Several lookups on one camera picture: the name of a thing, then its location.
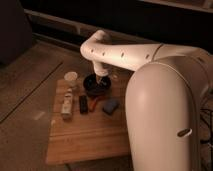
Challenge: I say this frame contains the black cables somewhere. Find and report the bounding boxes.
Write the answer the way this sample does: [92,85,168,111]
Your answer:
[199,89,213,171]

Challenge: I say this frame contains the white cup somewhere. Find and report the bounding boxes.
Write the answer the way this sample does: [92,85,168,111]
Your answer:
[64,72,78,88]

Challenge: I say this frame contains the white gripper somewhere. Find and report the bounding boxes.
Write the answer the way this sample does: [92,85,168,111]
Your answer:
[93,62,108,84]

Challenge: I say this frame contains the orange carrot toy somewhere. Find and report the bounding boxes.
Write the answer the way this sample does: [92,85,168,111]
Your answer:
[89,96,104,112]

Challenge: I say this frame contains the black rectangular block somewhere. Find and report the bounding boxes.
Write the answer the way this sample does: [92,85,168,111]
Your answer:
[79,95,88,114]

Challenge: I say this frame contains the wooden board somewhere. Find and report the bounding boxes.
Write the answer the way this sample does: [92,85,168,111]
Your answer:
[46,79,130,165]

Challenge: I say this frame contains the black bowl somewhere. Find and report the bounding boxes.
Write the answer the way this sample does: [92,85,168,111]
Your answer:
[83,74,111,97]

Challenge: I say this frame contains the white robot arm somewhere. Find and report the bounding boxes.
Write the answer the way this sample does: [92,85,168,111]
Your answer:
[80,30,213,171]

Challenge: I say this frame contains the blue sponge block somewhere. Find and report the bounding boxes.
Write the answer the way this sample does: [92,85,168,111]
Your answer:
[102,99,119,115]

